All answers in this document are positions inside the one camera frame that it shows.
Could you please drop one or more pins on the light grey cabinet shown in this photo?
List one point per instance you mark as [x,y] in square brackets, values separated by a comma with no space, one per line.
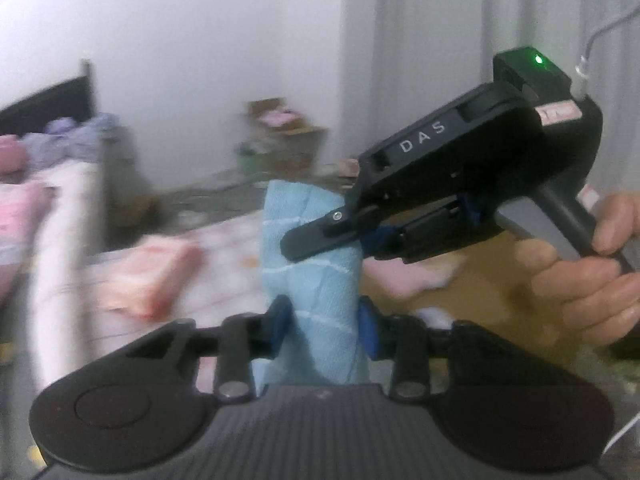
[125,185]

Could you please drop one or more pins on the black headboard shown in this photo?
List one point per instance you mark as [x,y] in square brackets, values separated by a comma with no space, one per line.
[45,105]

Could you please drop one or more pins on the pink folded cloth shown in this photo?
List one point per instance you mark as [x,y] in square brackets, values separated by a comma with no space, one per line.
[22,215]

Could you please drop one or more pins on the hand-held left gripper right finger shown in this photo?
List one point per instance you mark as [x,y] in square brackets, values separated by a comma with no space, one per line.
[367,331]

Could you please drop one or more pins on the pink fluffy cloth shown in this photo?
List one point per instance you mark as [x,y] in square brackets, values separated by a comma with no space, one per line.
[415,276]

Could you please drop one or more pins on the large cardboard box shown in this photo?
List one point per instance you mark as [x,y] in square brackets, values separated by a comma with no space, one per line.
[500,280]

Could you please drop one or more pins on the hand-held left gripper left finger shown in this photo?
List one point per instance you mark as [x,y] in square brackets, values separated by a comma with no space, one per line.
[280,321]

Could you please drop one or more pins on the person's right hand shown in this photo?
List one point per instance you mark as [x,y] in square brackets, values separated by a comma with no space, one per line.
[590,290]

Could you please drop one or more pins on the pink pillow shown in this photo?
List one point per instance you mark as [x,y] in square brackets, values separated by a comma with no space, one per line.
[10,155]

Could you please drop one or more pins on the red soft packet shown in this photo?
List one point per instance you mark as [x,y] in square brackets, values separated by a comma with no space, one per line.
[150,275]

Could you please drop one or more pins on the white curtain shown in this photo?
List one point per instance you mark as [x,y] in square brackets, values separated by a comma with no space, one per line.
[425,35]

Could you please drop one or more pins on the pile of purple blue clothes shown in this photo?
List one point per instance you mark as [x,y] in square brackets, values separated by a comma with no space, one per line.
[75,140]

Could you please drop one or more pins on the pink packets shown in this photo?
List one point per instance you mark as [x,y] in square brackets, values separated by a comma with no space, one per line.
[275,117]

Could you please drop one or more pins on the mint green bin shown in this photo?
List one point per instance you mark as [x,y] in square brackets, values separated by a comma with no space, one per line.
[252,157]

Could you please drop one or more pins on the bed with checked floral sheet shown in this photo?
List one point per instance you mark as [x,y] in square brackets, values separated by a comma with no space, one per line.
[230,260]

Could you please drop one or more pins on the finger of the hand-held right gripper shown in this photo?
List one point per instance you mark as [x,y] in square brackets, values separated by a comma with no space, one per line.
[440,230]
[320,235]

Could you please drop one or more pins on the printed cardboard box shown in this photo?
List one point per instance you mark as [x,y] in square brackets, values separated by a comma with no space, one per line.
[285,135]

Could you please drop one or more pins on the light blue towel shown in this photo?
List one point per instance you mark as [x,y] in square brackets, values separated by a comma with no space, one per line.
[310,270]

